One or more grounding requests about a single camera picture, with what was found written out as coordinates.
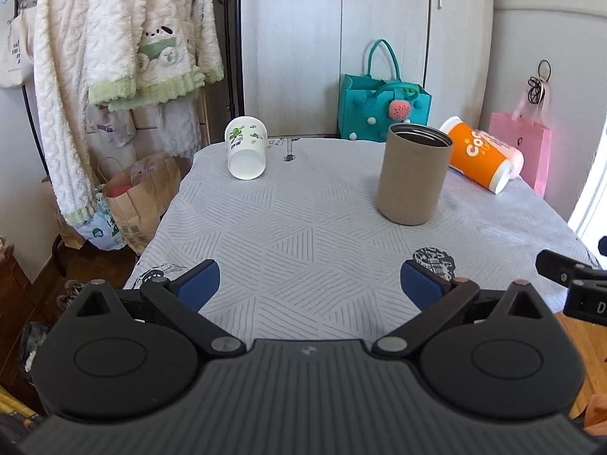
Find white wardrobe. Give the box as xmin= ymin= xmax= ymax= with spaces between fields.
xmin=239 ymin=0 xmax=497 ymax=139

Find pink paper bag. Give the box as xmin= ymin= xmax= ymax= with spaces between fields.
xmin=488 ymin=89 xmax=553 ymax=198

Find black clothes rack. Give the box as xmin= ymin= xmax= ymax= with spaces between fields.
xmin=14 ymin=0 xmax=72 ymax=276

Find brown paper bag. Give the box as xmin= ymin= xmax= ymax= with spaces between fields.
xmin=97 ymin=151 xmax=191 ymax=256

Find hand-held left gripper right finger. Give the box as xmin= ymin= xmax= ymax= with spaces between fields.
xmin=372 ymin=259 xmax=557 ymax=358

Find orange cup with white lid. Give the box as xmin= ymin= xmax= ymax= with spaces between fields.
xmin=439 ymin=116 xmax=525 ymax=195

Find black hair ties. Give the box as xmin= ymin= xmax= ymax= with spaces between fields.
xmin=525 ymin=60 xmax=553 ymax=106

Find white cup with green print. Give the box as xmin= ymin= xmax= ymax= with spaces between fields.
xmin=224 ymin=116 xmax=267 ymax=181

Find printed plastic bag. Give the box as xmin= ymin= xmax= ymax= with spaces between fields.
xmin=75 ymin=193 xmax=128 ymax=252

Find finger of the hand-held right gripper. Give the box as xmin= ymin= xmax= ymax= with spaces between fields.
xmin=536 ymin=249 xmax=593 ymax=289

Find grey shoes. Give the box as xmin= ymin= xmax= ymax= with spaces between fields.
xmin=56 ymin=279 xmax=87 ymax=311

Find grey patterned tablecloth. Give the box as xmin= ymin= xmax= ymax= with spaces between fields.
xmin=124 ymin=135 xmax=602 ymax=343

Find teal felt handbag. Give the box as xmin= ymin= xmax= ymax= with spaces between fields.
xmin=338 ymin=39 xmax=432 ymax=143

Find black pole stand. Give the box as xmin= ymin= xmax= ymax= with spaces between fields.
xmin=215 ymin=0 xmax=239 ymax=121

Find white fluffy robe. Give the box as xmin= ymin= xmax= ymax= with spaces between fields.
xmin=32 ymin=0 xmax=225 ymax=227

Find brown cardboard canister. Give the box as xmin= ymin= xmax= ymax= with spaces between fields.
xmin=376 ymin=122 xmax=454 ymax=226

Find pale cloth bag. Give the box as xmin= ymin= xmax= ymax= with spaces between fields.
xmin=84 ymin=103 xmax=139 ymax=164

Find white canvas tote bag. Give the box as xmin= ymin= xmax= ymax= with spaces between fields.
xmin=0 ymin=7 xmax=38 ymax=89

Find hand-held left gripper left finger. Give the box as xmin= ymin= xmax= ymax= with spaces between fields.
xmin=64 ymin=259 xmax=247 ymax=357

